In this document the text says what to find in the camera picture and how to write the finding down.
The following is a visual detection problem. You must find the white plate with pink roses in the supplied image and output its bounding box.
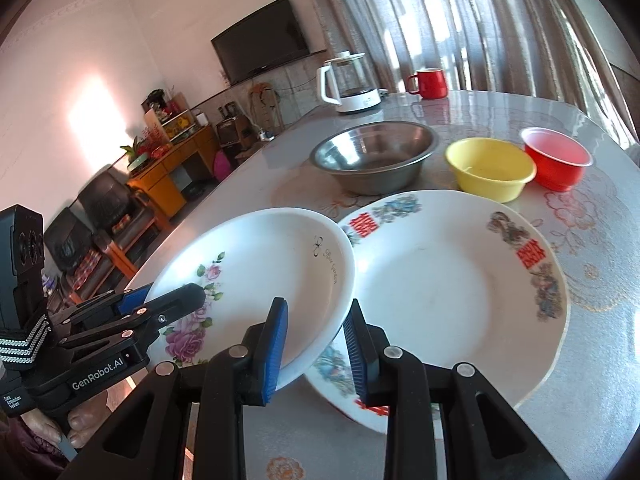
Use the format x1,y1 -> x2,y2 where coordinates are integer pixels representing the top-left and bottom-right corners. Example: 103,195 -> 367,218
148,207 -> 355,387

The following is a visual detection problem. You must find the stainless steel bowl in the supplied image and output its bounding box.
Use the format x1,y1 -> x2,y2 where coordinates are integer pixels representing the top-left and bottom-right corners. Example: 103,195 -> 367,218
309,120 -> 439,196

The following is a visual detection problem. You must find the yellow plastic bowl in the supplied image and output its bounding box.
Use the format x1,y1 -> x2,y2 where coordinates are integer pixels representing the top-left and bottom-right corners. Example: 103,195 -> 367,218
445,138 -> 537,204

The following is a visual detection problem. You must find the red plastic bowl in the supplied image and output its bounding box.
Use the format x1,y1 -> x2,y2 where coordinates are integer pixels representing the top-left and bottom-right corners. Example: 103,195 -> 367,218
520,127 -> 593,192

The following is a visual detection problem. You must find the person's left hand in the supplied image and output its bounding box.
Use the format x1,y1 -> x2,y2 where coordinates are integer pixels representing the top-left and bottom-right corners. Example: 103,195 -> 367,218
21,391 -> 111,448

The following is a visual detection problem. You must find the dark armchair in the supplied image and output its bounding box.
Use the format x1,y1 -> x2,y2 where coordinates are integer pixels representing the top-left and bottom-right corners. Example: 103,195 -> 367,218
43,169 -> 172,306

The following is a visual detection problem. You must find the orange wooden cabinet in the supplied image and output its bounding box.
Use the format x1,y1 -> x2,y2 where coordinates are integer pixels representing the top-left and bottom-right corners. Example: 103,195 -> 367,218
127,126 -> 219,218

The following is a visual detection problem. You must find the pink bag on floor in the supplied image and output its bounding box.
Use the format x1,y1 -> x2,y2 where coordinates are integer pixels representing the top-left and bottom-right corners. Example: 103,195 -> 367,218
213,151 -> 233,182

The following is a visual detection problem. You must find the small black speaker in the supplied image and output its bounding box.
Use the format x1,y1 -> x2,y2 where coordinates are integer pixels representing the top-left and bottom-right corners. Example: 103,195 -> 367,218
216,115 -> 255,151

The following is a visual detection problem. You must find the white glass electric kettle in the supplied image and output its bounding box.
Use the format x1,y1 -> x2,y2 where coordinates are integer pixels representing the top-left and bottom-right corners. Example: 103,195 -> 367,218
317,51 -> 381,114

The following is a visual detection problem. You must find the red enamel mug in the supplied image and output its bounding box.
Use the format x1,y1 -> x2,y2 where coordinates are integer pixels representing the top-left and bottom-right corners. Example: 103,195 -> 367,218
406,68 -> 448,100

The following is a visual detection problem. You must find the beige sheer curtain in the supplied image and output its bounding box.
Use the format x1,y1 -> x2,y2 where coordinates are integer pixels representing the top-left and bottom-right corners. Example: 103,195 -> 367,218
314,0 -> 639,151

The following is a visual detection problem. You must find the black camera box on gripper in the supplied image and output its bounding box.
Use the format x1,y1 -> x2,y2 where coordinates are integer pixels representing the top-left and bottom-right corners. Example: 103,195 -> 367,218
1,205 -> 47,339

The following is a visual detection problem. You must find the black wall television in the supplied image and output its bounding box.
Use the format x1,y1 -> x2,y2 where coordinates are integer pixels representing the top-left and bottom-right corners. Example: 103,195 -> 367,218
210,0 -> 310,86

